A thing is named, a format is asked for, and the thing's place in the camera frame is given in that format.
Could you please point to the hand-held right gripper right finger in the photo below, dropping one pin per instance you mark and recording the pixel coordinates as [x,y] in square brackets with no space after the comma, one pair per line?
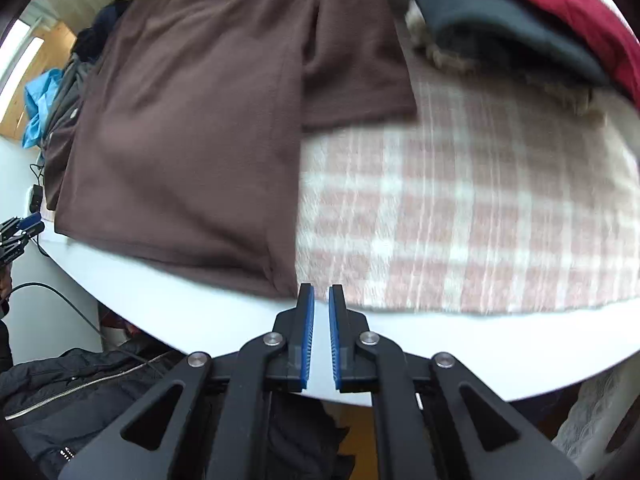
[334,335]

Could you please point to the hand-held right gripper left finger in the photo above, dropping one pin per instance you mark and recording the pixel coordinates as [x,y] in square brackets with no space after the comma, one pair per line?
[309,335]

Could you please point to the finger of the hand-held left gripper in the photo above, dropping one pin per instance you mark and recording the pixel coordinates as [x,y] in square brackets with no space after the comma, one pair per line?
[22,242]
[27,220]

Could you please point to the brown garment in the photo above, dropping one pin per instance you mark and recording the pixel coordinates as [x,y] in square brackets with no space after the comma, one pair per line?
[200,135]

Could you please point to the black charger plug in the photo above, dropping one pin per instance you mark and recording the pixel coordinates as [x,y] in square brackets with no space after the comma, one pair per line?
[36,199]

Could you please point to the blue cloth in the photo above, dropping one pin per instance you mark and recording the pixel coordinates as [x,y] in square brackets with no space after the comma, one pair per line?
[40,105]

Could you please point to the pink plaid blanket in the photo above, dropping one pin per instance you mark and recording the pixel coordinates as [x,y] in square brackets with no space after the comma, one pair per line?
[450,210]

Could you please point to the orange wooden board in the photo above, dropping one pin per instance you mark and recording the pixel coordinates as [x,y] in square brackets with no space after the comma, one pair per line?
[55,40]

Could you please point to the navy garment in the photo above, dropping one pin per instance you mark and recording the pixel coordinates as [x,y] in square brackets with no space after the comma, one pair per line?
[105,20]

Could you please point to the white lace cloth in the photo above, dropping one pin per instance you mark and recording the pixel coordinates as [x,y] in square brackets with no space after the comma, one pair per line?
[590,425]

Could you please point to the white folded garment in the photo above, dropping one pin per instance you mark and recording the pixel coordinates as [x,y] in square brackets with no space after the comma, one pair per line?
[425,35]

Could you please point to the dark grey folded garment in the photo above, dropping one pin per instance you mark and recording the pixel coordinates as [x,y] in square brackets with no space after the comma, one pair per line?
[475,15]

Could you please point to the red folded garment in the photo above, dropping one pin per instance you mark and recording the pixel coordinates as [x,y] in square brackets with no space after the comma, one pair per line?
[550,0]

